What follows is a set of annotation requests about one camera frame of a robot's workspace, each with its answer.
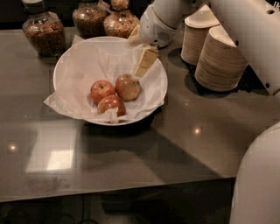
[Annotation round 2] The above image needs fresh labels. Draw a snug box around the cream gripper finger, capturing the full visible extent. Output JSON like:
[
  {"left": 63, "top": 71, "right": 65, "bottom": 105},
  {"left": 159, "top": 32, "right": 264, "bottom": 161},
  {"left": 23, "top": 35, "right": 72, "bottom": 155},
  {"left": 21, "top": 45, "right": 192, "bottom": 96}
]
[
  {"left": 135, "top": 46, "right": 158, "bottom": 77},
  {"left": 126, "top": 24, "right": 144, "bottom": 49}
]

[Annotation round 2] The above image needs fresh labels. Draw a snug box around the paper bowl stack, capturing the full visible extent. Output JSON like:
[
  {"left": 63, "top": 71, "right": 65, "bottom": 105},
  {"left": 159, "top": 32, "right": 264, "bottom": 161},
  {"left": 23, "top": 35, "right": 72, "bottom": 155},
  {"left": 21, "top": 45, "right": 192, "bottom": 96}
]
[
  {"left": 194, "top": 25, "right": 248, "bottom": 92},
  {"left": 181, "top": 4, "right": 220, "bottom": 65}
]

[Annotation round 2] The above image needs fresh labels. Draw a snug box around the white paper liner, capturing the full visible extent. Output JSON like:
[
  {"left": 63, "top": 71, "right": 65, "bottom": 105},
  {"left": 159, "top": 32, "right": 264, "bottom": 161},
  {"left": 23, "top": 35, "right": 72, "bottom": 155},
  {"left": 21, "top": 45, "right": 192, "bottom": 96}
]
[{"left": 43, "top": 34, "right": 166, "bottom": 124}]

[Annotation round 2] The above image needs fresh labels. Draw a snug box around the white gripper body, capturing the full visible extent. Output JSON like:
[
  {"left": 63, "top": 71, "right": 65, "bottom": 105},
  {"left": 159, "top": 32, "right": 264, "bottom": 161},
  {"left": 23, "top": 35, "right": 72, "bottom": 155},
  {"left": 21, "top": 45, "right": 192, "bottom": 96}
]
[{"left": 139, "top": 4, "right": 176, "bottom": 48}]

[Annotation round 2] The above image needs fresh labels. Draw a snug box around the paper bowl stack rear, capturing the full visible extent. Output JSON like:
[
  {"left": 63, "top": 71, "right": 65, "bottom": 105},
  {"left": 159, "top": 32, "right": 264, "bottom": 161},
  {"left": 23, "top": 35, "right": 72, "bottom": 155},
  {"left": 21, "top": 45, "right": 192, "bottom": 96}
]
[{"left": 181, "top": 4, "right": 220, "bottom": 65}]

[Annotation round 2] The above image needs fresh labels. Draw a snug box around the white bowl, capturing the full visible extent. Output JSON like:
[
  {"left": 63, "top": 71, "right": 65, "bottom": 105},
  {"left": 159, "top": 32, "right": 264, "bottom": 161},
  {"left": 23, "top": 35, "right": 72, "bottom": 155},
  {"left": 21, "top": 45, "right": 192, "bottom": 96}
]
[{"left": 52, "top": 36, "right": 169, "bottom": 127}]

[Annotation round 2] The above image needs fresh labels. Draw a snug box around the glass cereal jar far left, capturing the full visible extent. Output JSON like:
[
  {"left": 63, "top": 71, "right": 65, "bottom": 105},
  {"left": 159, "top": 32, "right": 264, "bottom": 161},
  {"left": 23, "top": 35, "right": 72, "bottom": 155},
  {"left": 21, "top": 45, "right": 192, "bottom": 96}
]
[{"left": 21, "top": 0, "right": 66, "bottom": 57}]

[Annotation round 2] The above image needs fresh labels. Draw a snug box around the red apple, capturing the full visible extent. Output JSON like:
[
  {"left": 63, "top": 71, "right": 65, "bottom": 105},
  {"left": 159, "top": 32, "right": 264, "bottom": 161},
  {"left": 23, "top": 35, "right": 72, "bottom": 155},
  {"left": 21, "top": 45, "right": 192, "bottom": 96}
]
[
  {"left": 115, "top": 74, "right": 141, "bottom": 101},
  {"left": 97, "top": 94, "right": 126, "bottom": 116},
  {"left": 91, "top": 80, "right": 116, "bottom": 105}
]

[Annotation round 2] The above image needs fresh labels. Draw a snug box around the red apple front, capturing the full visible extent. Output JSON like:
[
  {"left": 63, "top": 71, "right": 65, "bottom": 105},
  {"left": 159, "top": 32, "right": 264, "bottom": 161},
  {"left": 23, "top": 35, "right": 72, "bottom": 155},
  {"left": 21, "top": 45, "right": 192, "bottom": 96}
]
[{"left": 97, "top": 94, "right": 126, "bottom": 116}]

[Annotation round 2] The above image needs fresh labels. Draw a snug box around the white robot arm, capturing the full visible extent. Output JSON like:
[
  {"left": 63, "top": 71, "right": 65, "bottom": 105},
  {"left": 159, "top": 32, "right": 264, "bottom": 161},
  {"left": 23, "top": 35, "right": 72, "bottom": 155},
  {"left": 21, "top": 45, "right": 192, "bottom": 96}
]
[{"left": 132, "top": 45, "right": 280, "bottom": 224}]

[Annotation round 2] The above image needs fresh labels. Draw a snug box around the glass cereal jar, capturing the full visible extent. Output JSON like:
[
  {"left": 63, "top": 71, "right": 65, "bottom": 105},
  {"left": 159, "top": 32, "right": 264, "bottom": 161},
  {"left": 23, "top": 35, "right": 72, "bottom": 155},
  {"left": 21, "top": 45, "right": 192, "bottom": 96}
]
[
  {"left": 103, "top": 0, "right": 139, "bottom": 39},
  {"left": 72, "top": 0, "right": 107, "bottom": 39},
  {"left": 21, "top": 0, "right": 66, "bottom": 57}
]

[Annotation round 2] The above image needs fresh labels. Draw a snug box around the paper bowl stack front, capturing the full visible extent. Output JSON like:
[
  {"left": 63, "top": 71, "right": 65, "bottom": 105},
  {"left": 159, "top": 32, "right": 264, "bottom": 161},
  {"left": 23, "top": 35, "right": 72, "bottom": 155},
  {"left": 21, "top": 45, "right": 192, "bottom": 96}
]
[{"left": 194, "top": 25, "right": 248, "bottom": 92}]

